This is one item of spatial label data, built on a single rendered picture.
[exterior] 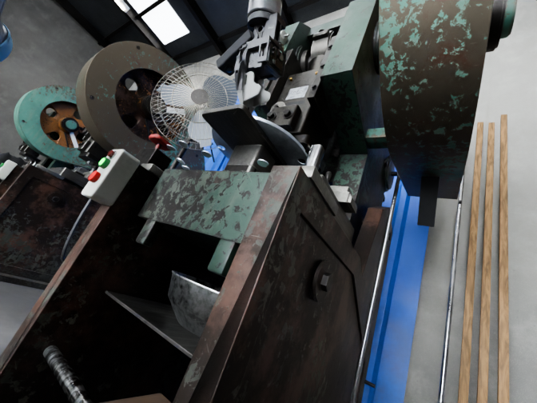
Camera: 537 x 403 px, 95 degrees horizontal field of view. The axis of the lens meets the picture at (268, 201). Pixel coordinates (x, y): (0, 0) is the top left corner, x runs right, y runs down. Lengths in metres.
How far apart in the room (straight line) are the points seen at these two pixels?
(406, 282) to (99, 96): 2.15
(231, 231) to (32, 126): 3.23
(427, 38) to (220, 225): 0.54
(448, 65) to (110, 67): 1.78
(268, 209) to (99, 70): 1.72
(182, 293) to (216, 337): 0.28
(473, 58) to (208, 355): 0.65
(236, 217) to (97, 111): 1.54
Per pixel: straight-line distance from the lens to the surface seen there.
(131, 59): 2.07
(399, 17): 0.66
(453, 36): 0.64
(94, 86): 1.92
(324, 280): 0.48
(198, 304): 0.57
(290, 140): 0.60
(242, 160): 0.64
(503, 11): 0.99
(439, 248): 1.82
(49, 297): 0.73
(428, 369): 1.71
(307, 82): 0.92
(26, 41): 7.55
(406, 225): 1.84
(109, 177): 0.69
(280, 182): 0.36
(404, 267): 1.75
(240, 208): 0.46
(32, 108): 3.58
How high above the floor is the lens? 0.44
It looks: 20 degrees up
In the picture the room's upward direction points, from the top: 22 degrees clockwise
